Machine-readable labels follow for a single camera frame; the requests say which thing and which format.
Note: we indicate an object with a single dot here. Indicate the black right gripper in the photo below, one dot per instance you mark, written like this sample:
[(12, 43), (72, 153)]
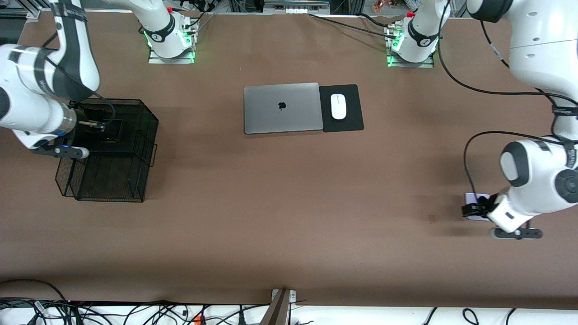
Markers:
[(84, 122)]

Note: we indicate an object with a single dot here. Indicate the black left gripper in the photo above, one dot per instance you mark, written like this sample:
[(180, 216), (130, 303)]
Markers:
[(484, 205)]

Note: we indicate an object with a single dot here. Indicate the pink white flip phone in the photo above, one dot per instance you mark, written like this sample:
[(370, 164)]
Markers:
[(474, 198)]

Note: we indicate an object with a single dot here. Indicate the black square flip phone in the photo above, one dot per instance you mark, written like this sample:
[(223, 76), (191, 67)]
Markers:
[(115, 133)]

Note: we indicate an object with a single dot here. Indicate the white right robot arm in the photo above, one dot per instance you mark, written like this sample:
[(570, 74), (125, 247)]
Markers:
[(27, 104)]

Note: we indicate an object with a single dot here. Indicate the black mesh two-tier tray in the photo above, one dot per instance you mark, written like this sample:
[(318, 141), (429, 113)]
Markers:
[(117, 176)]

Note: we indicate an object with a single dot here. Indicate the black mouse pad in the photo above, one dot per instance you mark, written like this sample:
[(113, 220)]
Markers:
[(354, 108)]

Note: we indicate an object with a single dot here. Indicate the white computer mouse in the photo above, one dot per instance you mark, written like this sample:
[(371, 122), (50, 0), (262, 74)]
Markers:
[(338, 106)]

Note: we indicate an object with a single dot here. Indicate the silver laptop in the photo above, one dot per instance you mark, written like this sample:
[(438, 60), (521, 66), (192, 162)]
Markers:
[(282, 108)]

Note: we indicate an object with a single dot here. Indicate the grey power strip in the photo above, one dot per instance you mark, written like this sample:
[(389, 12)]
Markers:
[(295, 5)]

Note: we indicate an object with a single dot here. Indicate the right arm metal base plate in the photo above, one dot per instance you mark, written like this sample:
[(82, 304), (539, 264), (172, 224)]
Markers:
[(156, 60)]

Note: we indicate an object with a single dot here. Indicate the aluminium frame profile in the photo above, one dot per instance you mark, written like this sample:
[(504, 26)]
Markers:
[(34, 13)]

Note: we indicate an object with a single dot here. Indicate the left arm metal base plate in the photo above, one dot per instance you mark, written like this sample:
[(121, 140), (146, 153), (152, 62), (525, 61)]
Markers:
[(393, 64)]

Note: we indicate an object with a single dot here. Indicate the aluminium table bracket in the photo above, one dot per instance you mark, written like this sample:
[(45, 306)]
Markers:
[(277, 311)]

